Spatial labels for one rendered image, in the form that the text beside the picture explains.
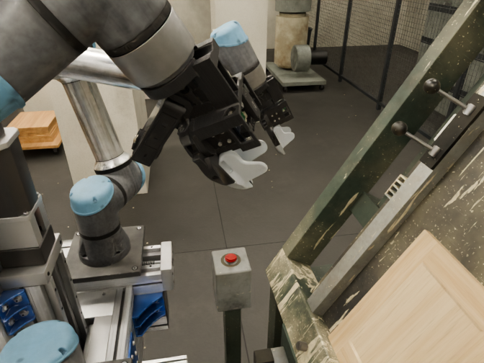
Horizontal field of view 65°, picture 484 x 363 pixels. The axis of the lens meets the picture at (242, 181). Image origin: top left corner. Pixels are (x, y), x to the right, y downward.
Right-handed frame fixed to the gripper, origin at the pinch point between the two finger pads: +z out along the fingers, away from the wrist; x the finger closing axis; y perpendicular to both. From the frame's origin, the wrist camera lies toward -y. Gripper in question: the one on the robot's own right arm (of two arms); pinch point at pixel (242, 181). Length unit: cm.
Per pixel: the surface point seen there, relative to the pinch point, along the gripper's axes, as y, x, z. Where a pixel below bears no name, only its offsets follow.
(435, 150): 28, 33, 46
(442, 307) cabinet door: 20, -2, 55
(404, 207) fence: 18, 24, 55
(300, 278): -20, 20, 77
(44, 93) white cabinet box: -330, 312, 100
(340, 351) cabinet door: -8, -5, 71
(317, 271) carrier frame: -19, 30, 94
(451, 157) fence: 31, 31, 48
